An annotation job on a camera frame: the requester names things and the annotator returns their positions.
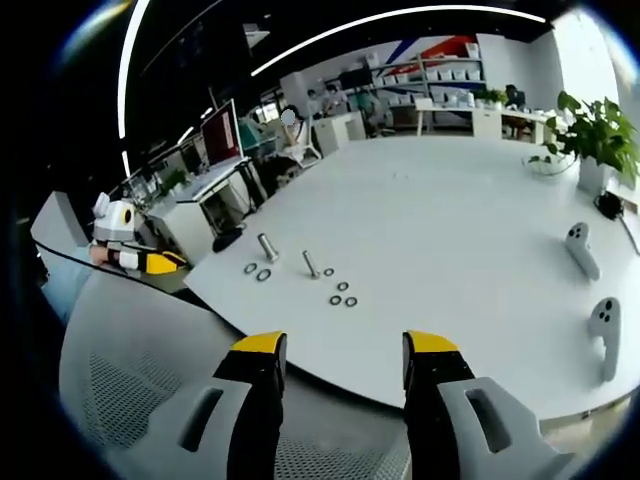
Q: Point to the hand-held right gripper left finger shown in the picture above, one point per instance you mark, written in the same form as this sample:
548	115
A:
220	425

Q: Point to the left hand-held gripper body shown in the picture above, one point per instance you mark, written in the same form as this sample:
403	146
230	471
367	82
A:
116	220

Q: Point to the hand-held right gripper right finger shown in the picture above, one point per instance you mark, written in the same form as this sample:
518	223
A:
465	430

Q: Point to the large steel washer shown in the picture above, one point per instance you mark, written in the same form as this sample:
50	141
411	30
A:
259	275
246	269

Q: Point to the large steel threaded stud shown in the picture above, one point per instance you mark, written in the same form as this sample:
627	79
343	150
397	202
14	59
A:
268	248

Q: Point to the small steel threaded stud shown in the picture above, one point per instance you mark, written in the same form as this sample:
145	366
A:
310	265

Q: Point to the person's left hand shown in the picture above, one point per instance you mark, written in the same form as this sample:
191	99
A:
102	253

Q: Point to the small green desk plant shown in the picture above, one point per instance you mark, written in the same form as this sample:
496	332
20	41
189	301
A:
172	179

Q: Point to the grey mesh office chair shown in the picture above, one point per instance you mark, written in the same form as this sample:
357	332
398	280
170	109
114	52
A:
130	340

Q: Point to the white office desk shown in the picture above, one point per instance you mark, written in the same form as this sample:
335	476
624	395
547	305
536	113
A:
215	181

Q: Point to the computer monitor red screen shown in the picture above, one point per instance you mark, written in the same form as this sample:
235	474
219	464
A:
220	134

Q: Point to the white handheld controller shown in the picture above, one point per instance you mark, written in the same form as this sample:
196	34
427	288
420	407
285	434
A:
582	252
606	340

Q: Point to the white ceiling light strip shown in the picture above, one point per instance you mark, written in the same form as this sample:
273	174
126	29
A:
131	45
380	20

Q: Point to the white low cabinet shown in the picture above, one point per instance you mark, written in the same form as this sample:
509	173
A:
340	131

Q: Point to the small black device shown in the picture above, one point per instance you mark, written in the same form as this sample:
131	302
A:
607	206

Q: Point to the potted green plant white pot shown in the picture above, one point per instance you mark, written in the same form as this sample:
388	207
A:
597	145

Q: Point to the long white table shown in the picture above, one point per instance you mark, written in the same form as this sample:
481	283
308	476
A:
480	116

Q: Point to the shelf with white bins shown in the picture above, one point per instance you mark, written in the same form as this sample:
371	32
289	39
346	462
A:
435	75

